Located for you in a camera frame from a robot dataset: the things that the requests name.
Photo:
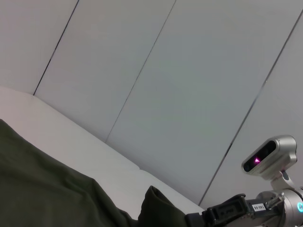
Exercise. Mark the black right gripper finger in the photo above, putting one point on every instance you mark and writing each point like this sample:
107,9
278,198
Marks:
194,221

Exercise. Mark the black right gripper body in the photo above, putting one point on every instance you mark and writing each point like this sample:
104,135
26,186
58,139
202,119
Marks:
232,212

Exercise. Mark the dark green FREE t-shirt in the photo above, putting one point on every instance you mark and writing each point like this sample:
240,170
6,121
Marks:
47,189

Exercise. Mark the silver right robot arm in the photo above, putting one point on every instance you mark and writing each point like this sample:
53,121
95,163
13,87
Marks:
293,205

